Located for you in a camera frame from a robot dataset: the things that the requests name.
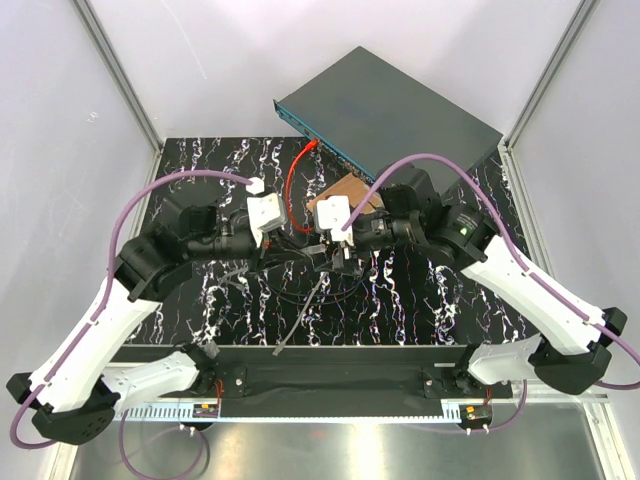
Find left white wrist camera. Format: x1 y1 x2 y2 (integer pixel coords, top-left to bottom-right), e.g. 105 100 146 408
246 177 287 246

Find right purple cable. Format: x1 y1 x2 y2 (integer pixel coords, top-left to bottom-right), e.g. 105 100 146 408
342 152 640 432

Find brown wooden board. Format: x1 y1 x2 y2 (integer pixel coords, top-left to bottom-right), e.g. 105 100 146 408
306 173 384 215

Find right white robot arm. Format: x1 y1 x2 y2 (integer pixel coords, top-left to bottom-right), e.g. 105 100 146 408
336 155 627 397

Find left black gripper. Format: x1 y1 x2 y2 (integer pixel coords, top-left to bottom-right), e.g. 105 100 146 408
188 223 307 278

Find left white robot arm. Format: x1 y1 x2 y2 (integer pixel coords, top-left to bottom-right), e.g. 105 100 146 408
7 193 288 448

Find red ethernet cable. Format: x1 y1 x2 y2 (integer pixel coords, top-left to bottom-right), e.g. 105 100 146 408
285 140 319 234

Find purple cable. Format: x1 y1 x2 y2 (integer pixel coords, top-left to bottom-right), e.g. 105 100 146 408
342 152 640 432
9 169 254 475

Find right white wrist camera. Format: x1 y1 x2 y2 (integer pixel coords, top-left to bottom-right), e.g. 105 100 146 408
313 195 354 260

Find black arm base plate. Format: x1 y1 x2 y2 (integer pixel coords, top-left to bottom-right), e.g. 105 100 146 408
158 344 512 401

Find white slotted cable duct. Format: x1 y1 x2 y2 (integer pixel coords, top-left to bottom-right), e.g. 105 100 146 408
115 399 462 425

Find dark teal network switch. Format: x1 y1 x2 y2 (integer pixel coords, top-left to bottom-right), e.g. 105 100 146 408
274 46 503 184

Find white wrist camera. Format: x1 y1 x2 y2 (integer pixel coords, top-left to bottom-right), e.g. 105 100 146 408
246 177 287 246
313 195 354 260

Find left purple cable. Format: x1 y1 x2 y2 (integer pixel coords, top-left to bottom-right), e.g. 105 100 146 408
9 169 254 475

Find black marble pattern mat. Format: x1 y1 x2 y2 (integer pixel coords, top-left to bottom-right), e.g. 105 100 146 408
127 137 535 346

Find grey ethernet cable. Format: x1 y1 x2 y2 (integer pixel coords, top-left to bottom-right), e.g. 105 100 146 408
272 272 326 357
217 243 326 289

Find black ethernet cable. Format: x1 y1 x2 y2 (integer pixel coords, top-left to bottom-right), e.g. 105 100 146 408
259 264 374 306

